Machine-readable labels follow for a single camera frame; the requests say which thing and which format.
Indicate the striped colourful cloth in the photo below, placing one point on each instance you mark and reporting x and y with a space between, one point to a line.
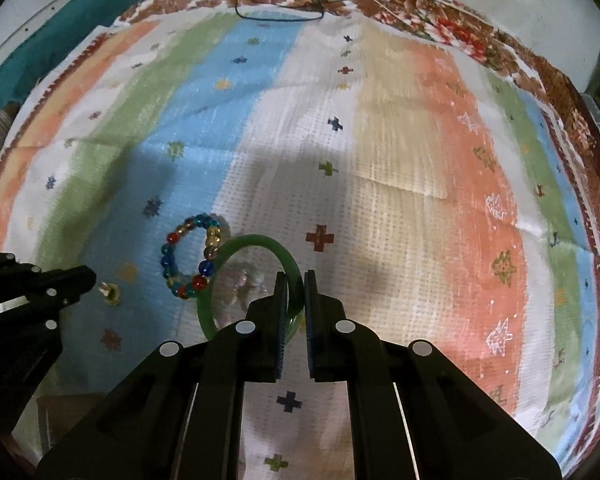
405 160

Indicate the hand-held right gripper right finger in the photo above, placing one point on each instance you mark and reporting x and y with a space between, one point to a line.
310 320

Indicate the teal pillow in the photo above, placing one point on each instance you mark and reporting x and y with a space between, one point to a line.
55 40

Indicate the silver metal tin box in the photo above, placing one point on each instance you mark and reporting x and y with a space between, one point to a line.
65 420

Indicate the white bed headboard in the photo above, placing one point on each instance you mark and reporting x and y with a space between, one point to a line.
40 15

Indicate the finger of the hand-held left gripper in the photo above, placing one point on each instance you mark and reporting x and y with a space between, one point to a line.
65 282
0 260

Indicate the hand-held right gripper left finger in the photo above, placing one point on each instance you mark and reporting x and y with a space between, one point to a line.
280 320

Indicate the green jade bangle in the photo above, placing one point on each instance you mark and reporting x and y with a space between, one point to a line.
250 240

